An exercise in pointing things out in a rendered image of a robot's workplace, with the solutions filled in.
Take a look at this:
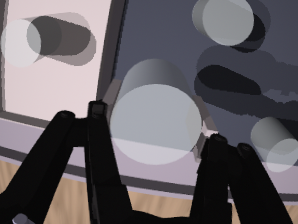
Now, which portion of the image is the pale grey cylinder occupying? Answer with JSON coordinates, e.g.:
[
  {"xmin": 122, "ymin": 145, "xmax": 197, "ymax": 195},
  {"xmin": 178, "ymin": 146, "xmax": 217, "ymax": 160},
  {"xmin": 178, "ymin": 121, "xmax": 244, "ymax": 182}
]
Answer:
[
  {"xmin": 110, "ymin": 58, "xmax": 202, "ymax": 165},
  {"xmin": 251, "ymin": 117, "xmax": 298, "ymax": 172},
  {"xmin": 0, "ymin": 15, "xmax": 62, "ymax": 68},
  {"xmin": 192, "ymin": 0, "xmax": 254, "ymax": 46}
]

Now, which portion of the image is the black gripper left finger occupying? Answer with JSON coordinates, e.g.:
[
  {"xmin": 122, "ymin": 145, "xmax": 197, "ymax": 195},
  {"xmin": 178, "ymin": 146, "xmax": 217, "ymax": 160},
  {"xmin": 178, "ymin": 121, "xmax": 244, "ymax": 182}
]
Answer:
[{"xmin": 0, "ymin": 79, "xmax": 137, "ymax": 224}]

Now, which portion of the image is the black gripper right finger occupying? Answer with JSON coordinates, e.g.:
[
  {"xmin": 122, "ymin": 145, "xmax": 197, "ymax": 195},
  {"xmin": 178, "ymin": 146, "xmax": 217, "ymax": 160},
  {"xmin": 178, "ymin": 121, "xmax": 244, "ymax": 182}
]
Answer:
[{"xmin": 189, "ymin": 95, "xmax": 293, "ymax": 224}]

